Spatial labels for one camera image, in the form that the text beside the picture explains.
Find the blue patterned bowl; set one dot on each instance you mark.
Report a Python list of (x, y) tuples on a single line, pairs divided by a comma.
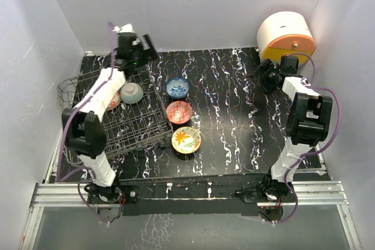
[(177, 87)]

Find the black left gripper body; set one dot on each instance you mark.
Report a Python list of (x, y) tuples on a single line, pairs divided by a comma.
[(141, 57)]

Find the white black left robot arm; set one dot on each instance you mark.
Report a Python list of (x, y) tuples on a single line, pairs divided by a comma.
[(83, 132)]

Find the red geometric patterned bowl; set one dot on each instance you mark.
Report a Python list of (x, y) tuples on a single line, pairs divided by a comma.
[(179, 112)]

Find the yellow star patterned bowl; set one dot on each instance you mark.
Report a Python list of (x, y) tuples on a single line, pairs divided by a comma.
[(186, 140)]

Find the aluminium frame rail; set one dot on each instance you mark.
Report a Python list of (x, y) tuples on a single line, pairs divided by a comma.
[(196, 196)]

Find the grey wire dish rack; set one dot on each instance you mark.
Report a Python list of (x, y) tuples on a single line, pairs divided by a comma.
[(127, 127)]

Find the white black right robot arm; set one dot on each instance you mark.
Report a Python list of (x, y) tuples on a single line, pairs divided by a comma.
[(307, 125)]

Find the white round drawer cabinet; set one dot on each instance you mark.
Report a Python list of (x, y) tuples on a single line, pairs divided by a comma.
[(285, 33)]

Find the pale green ceramic bowl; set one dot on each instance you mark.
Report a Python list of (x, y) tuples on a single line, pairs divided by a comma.
[(131, 93)]

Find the orange leaf patterned bowl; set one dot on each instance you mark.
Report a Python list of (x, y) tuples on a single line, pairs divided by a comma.
[(115, 101)]

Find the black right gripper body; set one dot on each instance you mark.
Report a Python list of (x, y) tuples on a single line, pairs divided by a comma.
[(268, 79)]

